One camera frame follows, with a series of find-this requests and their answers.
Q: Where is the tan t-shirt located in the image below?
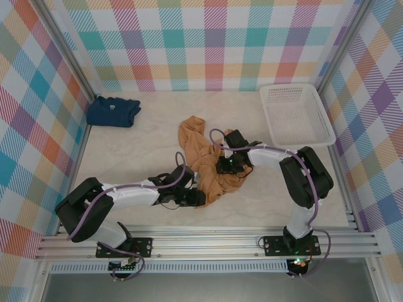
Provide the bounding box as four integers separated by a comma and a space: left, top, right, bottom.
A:
178, 115, 254, 209

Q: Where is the white plastic basket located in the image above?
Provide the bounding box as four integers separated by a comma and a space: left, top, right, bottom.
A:
259, 84, 336, 147

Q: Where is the navy folded t-shirt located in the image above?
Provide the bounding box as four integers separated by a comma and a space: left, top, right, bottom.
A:
86, 96, 142, 128

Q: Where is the green circuit board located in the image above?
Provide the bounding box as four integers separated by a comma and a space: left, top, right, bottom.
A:
108, 257, 139, 272

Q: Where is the grey metal base panel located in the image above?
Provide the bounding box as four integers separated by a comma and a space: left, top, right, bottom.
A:
40, 272, 378, 302

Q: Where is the circuit board with lit LEDs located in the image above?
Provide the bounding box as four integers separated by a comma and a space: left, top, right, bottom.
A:
288, 257, 309, 269

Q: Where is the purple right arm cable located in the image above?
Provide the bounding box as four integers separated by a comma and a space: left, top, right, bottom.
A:
209, 128, 331, 279

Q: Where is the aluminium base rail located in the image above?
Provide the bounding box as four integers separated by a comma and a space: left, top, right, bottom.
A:
33, 225, 383, 260

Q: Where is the white slotted cable duct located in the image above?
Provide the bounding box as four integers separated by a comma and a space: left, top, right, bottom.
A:
50, 259, 290, 274

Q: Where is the aluminium frame post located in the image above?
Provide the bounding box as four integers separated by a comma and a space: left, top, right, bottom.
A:
31, 0, 97, 100
316, 0, 375, 94

